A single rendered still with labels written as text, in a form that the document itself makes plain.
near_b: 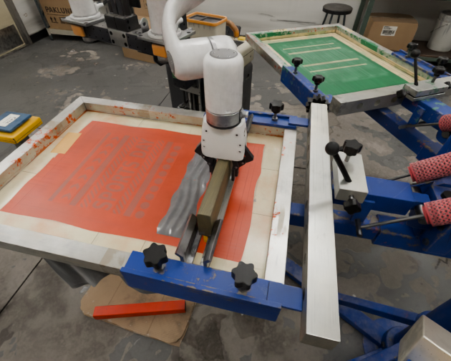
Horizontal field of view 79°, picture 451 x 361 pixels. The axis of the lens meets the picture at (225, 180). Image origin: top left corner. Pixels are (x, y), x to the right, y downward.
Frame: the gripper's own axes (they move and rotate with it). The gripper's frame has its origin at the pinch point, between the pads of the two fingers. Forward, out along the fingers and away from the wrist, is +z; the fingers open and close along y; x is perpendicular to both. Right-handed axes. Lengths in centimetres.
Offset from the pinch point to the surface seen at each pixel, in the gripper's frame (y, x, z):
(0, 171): 58, 11, 2
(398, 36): -131, -328, 62
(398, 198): -39.4, 2.6, -2.6
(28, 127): 72, -12, 7
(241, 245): -7.9, 16.6, 6.0
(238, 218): -5.7, 9.4, 6.0
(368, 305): -64, -10, 80
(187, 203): 7.6, 8.2, 5.4
